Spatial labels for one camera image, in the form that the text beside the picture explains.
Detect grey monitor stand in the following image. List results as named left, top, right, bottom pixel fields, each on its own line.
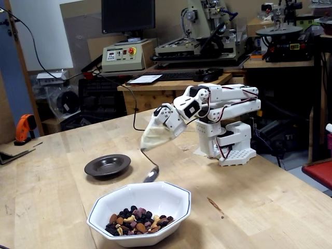
left=114, top=29, right=149, bottom=45

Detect beige control box red button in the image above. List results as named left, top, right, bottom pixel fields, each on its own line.
left=101, top=39, right=146, bottom=73

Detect brown plate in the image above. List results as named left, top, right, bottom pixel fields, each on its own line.
left=84, top=154, right=132, bottom=177

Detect beige cnc milling machine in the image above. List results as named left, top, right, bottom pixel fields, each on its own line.
left=151, top=0, right=251, bottom=68

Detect bent metal spoon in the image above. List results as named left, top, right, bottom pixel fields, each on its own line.
left=140, top=147, right=160, bottom=183

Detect flat cardboard sheets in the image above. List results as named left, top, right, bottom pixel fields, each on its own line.
left=0, top=141, right=44, bottom=165

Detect tablet with white screen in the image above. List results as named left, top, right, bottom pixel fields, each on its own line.
left=125, top=74, right=163, bottom=86

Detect orange black clamp tool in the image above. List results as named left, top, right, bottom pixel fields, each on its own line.
left=13, top=114, right=37, bottom=146

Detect small white box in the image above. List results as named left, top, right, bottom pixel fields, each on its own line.
left=36, top=70, right=70, bottom=85

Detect black plastic crate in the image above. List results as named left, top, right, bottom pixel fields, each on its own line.
left=78, top=77, right=128, bottom=122

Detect brown cardboard box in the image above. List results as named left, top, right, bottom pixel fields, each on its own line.
left=246, top=17, right=275, bottom=38

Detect white octagonal bowl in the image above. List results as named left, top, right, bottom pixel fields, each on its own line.
left=86, top=181, right=192, bottom=247

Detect wooden door post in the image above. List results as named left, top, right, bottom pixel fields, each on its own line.
left=6, top=0, right=45, bottom=137

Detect black computer monitor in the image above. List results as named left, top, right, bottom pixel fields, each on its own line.
left=101, top=0, right=156, bottom=34

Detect beige masking tape wrap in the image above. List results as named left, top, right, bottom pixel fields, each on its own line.
left=140, top=121, right=177, bottom=151

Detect long thin black cable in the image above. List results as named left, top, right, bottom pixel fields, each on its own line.
left=0, top=7, right=147, bottom=132

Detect black keyboard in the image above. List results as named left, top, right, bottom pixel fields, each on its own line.
left=153, top=72, right=198, bottom=81

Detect brown cardboard panel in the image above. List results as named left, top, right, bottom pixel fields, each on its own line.
left=59, top=0, right=104, bottom=72

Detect wooden workbench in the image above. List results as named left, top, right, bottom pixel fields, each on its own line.
left=117, top=69, right=247, bottom=117

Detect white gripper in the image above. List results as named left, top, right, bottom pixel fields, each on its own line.
left=153, top=103, right=188, bottom=139

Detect black scroll saw machine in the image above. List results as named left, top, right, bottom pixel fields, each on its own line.
left=255, top=0, right=316, bottom=63

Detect trail mix nuts and raisins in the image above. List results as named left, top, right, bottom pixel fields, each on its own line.
left=105, top=205, right=175, bottom=236

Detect black handheld device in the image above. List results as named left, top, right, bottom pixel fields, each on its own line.
left=193, top=67, right=224, bottom=83

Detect wooden side table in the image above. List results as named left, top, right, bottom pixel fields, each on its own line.
left=243, top=57, right=316, bottom=70

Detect blue door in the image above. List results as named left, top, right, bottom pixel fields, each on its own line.
left=0, top=11, right=34, bottom=145

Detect red chair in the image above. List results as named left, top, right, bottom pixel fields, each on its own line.
left=302, top=158, right=332, bottom=192

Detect clear bag with black spool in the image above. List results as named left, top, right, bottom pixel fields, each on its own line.
left=44, top=84, right=81, bottom=120

